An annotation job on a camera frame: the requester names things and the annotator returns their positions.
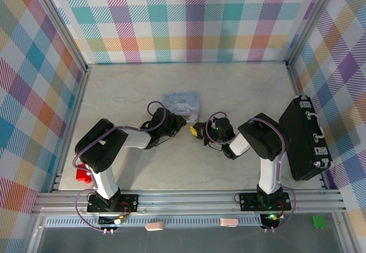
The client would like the blue cartoon tin box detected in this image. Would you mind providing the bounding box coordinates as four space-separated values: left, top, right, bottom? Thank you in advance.
162 92 204 123

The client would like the black hard case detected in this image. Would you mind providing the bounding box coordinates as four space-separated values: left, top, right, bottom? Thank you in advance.
279 94 334 182

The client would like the green plastic piece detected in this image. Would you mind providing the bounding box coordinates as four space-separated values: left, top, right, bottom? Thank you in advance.
312 215 325 230

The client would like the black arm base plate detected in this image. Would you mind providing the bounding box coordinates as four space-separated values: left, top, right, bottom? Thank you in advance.
86 192 140 213
238 192 292 212

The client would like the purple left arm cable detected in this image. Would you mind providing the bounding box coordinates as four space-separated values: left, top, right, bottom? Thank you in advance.
73 101 168 232

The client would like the aluminium frame cross rail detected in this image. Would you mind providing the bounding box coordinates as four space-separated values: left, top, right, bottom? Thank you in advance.
31 189 348 215

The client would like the red plastic block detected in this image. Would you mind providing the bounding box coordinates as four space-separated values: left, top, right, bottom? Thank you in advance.
75 163 94 184

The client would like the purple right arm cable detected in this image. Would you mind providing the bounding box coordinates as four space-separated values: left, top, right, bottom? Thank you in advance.
206 110 298 232

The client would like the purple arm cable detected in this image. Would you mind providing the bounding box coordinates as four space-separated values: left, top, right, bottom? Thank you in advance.
206 110 298 232
73 101 168 232

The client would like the grey slotted cable duct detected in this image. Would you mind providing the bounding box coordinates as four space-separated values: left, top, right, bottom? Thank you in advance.
44 215 263 228

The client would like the aluminium frame post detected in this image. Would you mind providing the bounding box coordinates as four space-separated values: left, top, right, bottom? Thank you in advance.
285 0 344 68
27 0 92 74

